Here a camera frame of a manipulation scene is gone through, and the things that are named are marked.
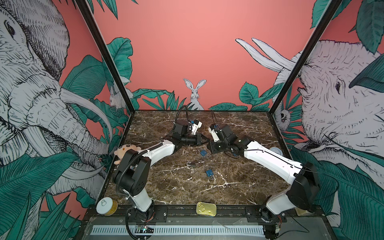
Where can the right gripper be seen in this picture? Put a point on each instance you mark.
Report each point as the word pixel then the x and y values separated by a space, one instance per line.
pixel 213 149

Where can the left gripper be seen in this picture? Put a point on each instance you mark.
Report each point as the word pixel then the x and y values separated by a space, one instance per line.
pixel 198 137

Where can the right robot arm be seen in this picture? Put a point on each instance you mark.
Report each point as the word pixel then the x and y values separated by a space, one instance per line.
pixel 303 179

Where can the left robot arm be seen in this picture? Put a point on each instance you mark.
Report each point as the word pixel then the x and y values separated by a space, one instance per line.
pixel 134 164

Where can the blue padlock near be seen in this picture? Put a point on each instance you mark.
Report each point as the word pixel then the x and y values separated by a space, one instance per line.
pixel 209 172

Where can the small round clock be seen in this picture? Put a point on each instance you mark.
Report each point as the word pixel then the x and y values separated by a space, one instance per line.
pixel 277 151

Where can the gold tin can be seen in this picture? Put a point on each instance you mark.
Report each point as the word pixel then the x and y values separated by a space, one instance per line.
pixel 206 209

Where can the plush doll toy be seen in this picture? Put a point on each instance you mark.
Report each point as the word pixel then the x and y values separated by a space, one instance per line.
pixel 120 152

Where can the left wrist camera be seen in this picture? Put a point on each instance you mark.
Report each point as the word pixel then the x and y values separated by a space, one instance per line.
pixel 195 126

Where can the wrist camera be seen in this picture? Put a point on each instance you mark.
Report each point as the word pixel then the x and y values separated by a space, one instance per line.
pixel 195 126
pixel 213 132

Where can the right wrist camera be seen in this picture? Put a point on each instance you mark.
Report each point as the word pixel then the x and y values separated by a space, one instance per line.
pixel 213 132

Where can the white perforated rail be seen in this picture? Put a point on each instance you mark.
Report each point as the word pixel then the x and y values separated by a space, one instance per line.
pixel 175 230

